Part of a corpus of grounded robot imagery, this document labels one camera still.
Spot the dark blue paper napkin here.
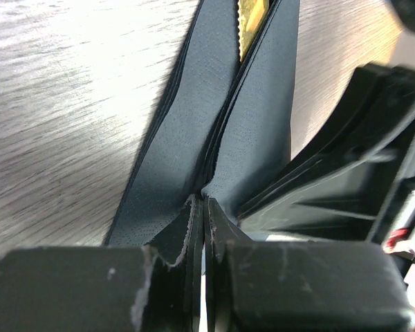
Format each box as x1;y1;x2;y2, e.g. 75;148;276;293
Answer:
104;1;300;246

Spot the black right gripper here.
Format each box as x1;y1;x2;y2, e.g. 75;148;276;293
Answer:
238;1;415;277

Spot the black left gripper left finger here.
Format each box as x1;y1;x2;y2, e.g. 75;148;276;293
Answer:
0;196;203;331

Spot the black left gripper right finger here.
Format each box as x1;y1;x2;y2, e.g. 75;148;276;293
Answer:
204;199;415;331

